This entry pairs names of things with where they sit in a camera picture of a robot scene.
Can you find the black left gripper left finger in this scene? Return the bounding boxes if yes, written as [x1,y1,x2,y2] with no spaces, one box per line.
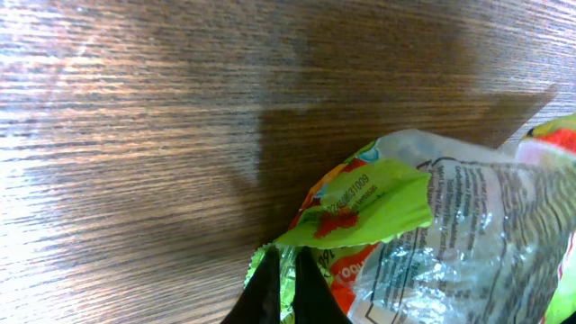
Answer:
[221,247,281,324]

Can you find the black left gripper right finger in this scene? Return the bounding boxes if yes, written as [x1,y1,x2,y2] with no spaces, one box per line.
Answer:
[292,247,351,324]

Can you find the green snack packet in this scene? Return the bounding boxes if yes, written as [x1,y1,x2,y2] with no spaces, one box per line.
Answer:
[244,115,575,323]

